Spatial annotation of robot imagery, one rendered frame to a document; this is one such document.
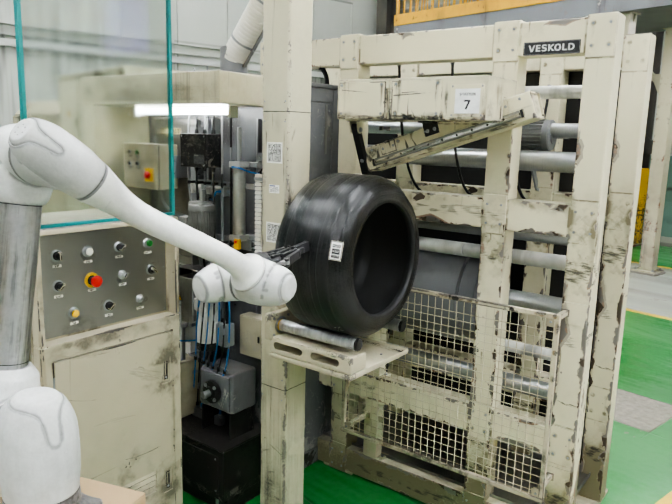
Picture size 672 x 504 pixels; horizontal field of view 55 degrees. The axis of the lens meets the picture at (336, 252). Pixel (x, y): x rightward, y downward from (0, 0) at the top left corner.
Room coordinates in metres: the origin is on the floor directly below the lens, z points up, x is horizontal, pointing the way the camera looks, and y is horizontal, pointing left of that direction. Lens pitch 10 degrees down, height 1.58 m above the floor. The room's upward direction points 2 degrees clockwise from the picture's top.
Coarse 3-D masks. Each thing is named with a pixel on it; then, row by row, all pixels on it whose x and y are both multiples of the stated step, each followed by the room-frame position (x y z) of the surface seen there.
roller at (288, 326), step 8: (280, 320) 2.22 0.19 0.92; (288, 320) 2.21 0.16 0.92; (280, 328) 2.20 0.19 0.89; (288, 328) 2.18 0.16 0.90; (296, 328) 2.16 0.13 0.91; (304, 328) 2.14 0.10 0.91; (312, 328) 2.13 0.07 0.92; (320, 328) 2.12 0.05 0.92; (304, 336) 2.14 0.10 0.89; (312, 336) 2.11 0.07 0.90; (320, 336) 2.09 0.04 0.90; (328, 336) 2.08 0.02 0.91; (336, 336) 2.06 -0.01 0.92; (344, 336) 2.05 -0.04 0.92; (352, 336) 2.04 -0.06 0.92; (336, 344) 2.06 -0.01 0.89; (344, 344) 2.03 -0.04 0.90; (352, 344) 2.01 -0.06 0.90; (360, 344) 2.03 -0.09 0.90
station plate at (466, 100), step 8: (472, 88) 2.16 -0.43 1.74; (480, 88) 2.14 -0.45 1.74; (456, 96) 2.19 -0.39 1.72; (464, 96) 2.18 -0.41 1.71; (472, 96) 2.16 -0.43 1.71; (456, 104) 2.19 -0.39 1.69; (464, 104) 2.17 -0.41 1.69; (472, 104) 2.16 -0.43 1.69; (456, 112) 2.19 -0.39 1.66; (464, 112) 2.17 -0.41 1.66; (472, 112) 2.16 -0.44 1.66
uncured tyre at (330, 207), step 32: (320, 192) 2.10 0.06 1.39; (352, 192) 2.05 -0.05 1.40; (384, 192) 2.13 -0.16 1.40; (288, 224) 2.06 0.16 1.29; (320, 224) 1.99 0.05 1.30; (352, 224) 1.99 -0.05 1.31; (384, 224) 2.44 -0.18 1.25; (416, 224) 2.31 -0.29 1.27; (320, 256) 1.95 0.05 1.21; (352, 256) 1.98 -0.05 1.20; (384, 256) 2.44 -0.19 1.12; (416, 256) 2.31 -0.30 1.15; (320, 288) 1.96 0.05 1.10; (352, 288) 1.98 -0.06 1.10; (384, 288) 2.38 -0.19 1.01; (320, 320) 2.04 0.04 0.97; (352, 320) 2.01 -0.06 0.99; (384, 320) 2.15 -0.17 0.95
